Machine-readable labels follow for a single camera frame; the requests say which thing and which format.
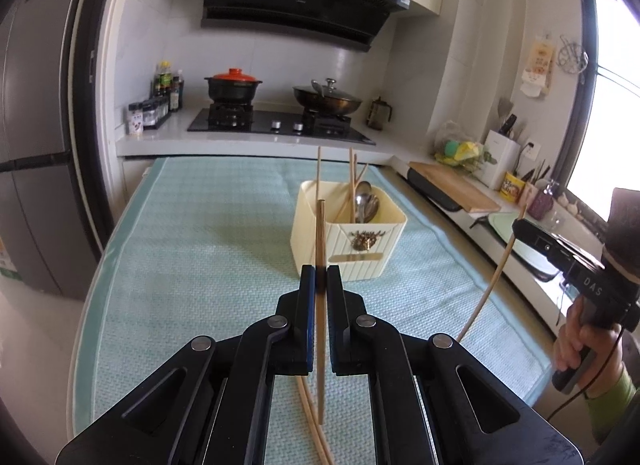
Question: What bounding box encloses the wooden chopstick two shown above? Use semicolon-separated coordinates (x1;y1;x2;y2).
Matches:
316;199;326;426

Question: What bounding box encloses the wooden chopstick four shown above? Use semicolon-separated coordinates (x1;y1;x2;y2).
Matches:
299;379;335;464

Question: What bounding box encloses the wooden chopstick nine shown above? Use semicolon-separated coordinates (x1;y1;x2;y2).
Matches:
334;151;369;222

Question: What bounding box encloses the steel spoon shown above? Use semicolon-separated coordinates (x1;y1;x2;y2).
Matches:
360;194;380;223
355;181;372;223

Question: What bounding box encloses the wooden chopstick seven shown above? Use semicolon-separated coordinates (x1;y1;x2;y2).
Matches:
456;194;527;343

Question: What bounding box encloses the wooden chopstick eight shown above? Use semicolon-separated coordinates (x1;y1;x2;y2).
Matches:
348;147;357;223

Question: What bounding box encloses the wooden chopstick one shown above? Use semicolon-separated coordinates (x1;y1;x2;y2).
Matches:
314;146;322;205

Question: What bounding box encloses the person's right hand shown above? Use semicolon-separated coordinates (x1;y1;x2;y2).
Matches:
553;296;625;399

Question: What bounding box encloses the green cutting board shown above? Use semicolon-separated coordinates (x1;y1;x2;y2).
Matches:
487;212;559;282

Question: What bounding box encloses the cream plastic utensil holder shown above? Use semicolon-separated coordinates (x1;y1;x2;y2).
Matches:
290;180;408;281

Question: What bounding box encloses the purple soap bottle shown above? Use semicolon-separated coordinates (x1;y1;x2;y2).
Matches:
527;180;556;221

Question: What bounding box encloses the pink utensil cup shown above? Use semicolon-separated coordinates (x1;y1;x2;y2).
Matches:
518;182;537;208

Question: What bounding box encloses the yellow tin can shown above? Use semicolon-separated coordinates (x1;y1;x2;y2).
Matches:
499;172;526;203

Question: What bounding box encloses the black tray under board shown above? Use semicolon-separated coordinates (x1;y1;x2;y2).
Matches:
407;168;462;212

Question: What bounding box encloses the white knife block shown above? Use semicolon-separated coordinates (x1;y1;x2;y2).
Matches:
480;131;521;190

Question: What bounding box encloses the black gas cooktop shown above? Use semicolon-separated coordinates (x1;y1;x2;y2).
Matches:
188;105;375;145

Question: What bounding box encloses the wooden cutting board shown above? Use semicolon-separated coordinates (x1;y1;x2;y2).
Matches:
409;162;501;214

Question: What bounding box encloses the dark french press jug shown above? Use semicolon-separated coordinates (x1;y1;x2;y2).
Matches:
366;98;393;131

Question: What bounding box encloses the wok with glass lid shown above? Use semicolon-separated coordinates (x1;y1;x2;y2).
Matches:
293;78;362;115

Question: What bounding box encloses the black pot orange lid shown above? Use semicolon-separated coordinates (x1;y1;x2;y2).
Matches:
205;68;262;104

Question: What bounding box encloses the spice jar rack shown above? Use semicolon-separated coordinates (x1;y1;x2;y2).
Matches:
142;95;170;129

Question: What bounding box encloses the white spice shaker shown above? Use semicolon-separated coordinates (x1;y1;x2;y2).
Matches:
127;102;144;136

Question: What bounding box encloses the sauce bottles group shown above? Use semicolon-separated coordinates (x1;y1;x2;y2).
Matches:
152;61;184;112

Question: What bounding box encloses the black range hood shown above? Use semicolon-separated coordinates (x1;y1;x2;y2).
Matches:
201;0;407;52

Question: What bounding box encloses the grey double door refrigerator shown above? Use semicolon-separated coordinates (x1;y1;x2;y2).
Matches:
1;0;99;300

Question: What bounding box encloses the hanging wall calendar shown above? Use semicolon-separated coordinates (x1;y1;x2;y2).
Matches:
521;38;555;99

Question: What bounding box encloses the wire wall trivet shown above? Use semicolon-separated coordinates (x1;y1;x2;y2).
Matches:
556;35;589;75

